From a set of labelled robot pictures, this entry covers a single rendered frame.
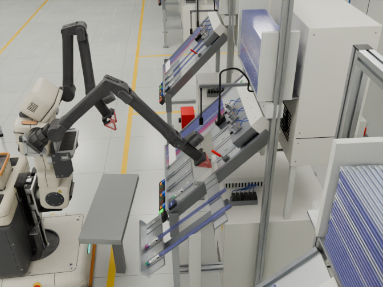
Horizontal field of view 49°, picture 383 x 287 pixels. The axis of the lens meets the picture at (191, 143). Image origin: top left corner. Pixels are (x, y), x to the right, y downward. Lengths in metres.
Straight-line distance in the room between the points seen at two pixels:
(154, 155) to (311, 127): 2.22
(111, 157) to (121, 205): 1.56
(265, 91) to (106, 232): 1.18
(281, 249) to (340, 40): 1.27
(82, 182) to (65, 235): 0.98
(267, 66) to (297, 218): 0.97
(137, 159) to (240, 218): 1.82
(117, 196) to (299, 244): 1.14
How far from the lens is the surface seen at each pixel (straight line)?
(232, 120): 2.24
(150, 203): 3.50
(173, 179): 2.51
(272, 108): 1.97
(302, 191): 2.70
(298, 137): 2.14
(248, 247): 2.56
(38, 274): 2.77
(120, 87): 1.96
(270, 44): 1.87
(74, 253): 2.82
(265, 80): 1.93
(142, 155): 4.08
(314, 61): 1.97
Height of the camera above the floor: 2.27
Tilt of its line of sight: 33 degrees down
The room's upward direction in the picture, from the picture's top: 1 degrees counter-clockwise
